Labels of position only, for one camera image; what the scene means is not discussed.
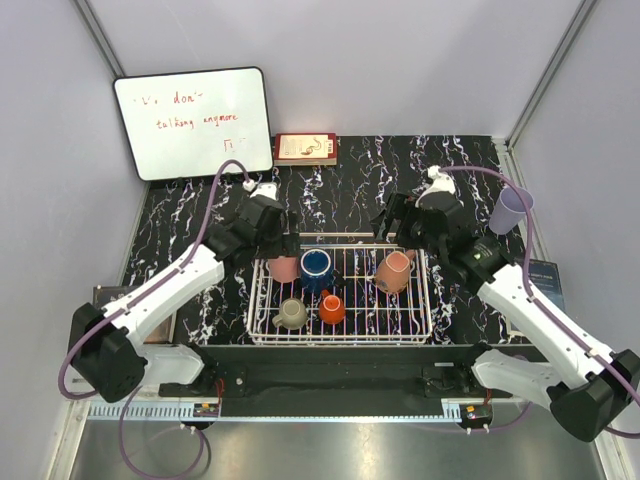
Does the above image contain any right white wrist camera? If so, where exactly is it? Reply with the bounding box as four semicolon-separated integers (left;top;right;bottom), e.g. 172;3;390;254
424;166;456;195

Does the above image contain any lavender plastic cup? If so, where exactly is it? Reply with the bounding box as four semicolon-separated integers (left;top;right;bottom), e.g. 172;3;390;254
488;186;534;235

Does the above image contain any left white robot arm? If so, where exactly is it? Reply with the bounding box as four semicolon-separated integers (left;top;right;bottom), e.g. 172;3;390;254
68;194;300;403

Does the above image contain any beige ceramic mug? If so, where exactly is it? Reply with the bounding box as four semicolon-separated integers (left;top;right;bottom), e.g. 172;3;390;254
272;298;308;330

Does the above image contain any dark blue book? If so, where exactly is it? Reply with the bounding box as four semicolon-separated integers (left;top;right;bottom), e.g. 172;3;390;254
529;259;566;311

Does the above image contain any blue ceramic mug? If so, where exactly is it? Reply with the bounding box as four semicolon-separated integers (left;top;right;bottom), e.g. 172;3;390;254
299;248;333;294

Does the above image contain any pink plastic cup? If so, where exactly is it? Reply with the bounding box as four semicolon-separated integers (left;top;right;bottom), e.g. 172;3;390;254
267;256;299;283

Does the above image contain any whiteboard with red writing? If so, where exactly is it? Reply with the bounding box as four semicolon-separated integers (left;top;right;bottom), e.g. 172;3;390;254
113;67;273;182

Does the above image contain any salmon speckled ceramic mug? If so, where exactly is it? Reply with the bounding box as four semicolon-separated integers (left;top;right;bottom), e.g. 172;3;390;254
374;250;416;294

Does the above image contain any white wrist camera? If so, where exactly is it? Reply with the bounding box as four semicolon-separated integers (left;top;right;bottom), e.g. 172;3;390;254
242;180;279;201
424;166;456;195

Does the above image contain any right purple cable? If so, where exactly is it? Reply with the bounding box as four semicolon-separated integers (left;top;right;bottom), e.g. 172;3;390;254
439;166;640;439

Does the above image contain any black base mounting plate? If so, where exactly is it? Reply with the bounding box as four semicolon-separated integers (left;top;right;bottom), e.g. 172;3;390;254
159;346;486;417

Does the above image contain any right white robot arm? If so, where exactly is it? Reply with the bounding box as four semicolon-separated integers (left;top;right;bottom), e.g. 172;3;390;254
371;191;639;442

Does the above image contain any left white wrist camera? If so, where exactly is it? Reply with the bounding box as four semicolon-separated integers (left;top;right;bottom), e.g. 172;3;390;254
242;180;279;201

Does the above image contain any orange ceramic mug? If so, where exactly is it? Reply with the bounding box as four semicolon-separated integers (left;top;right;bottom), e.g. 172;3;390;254
319;290;346;325

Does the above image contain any white slotted cable duct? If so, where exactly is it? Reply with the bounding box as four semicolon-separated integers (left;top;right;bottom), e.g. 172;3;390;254
88;401;220;422

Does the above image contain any red book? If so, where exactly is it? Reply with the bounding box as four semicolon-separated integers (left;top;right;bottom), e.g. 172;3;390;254
274;133;338;166

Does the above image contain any white wire dish rack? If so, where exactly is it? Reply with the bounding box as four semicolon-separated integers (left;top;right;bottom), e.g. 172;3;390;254
246;232;432;346

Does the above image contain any Tale of Two Cities book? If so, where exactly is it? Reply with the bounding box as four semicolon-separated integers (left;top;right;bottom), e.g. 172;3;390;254
92;285;177;344

